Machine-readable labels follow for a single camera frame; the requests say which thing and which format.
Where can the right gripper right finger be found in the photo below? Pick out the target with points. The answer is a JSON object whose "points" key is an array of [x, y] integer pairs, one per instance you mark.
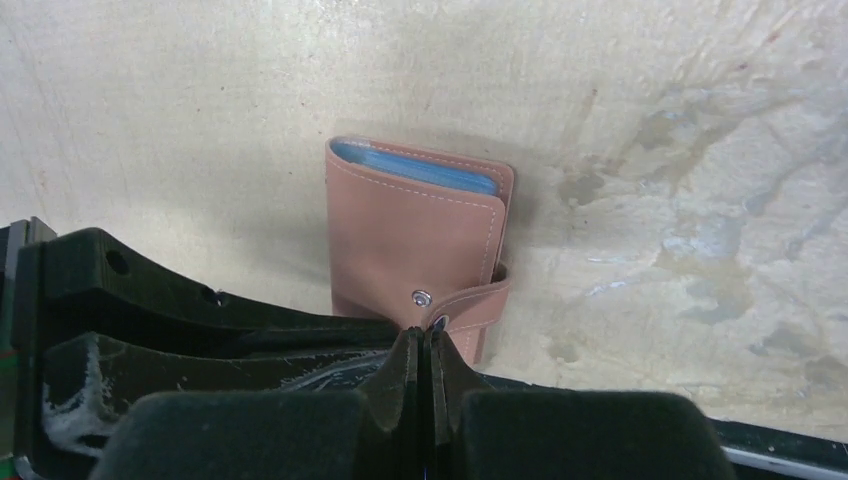
{"points": [[451, 378]]}

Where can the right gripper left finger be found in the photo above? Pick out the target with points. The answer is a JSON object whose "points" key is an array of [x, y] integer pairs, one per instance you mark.
{"points": [[393, 432]]}

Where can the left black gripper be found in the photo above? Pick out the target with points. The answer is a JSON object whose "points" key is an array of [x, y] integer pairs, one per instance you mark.
{"points": [[98, 326]]}

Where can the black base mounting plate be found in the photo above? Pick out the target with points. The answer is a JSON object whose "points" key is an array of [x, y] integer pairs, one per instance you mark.
{"points": [[523, 431]]}

